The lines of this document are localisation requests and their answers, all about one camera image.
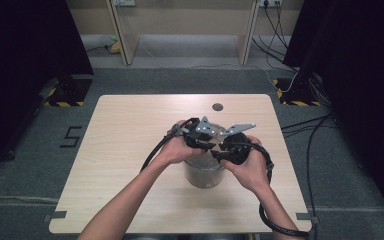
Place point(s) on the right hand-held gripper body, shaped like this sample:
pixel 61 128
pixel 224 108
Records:
pixel 236 146

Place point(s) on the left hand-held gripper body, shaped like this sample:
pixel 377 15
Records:
pixel 201 131

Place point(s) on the grey plastic garbage bag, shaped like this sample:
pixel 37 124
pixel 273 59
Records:
pixel 204 160

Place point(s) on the transparent brown round bin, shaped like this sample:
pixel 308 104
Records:
pixel 203 178

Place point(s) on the person's left hand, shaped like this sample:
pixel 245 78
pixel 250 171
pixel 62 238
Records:
pixel 178 151

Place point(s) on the person's right hand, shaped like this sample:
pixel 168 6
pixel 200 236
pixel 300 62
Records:
pixel 251 171

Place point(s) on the round grey table grommet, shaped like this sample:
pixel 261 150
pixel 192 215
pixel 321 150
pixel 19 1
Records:
pixel 217 107

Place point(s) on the black stand base striped tape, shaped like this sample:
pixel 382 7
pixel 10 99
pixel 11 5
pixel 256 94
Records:
pixel 298 95
pixel 70 91

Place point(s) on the grey tape strip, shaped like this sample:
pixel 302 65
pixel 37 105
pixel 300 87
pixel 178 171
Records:
pixel 308 217
pixel 56 216

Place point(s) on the small yellow object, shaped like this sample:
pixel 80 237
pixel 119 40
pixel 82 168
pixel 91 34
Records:
pixel 115 48

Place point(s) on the black curtain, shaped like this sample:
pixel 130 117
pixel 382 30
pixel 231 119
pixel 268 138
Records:
pixel 363 83
pixel 20 66

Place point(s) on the light wooden desk frame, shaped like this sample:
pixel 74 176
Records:
pixel 126 46

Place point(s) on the white wall socket with plugs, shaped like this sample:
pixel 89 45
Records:
pixel 270 3

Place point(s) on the white wall power strip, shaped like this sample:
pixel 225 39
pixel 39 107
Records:
pixel 124 2

